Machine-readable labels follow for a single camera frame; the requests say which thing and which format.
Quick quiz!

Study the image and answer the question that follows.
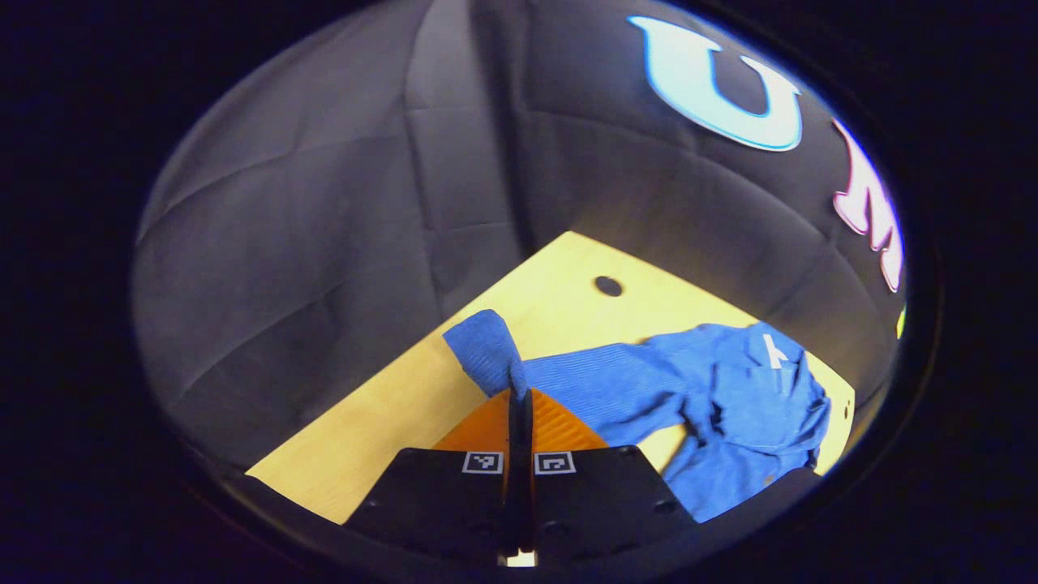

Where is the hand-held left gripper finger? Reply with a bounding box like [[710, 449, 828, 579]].
[[345, 388, 525, 562], [523, 389, 701, 563]]

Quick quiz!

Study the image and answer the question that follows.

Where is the blue button shirt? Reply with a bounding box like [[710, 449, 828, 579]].
[[442, 308, 833, 524]]

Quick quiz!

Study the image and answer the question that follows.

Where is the black backdrop cloth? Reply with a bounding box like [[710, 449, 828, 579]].
[[132, 0, 907, 479]]

